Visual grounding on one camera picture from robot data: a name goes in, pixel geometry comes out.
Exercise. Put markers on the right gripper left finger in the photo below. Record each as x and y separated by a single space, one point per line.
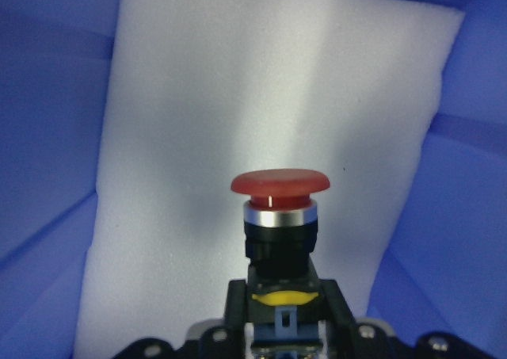
240 331

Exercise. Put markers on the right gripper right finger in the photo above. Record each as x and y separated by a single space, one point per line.
336 325

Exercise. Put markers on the red mushroom push button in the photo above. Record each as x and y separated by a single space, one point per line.
284 297

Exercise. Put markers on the blue bin at right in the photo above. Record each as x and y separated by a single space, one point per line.
444 267

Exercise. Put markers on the foam pad in right bin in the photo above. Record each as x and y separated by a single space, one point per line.
201 91

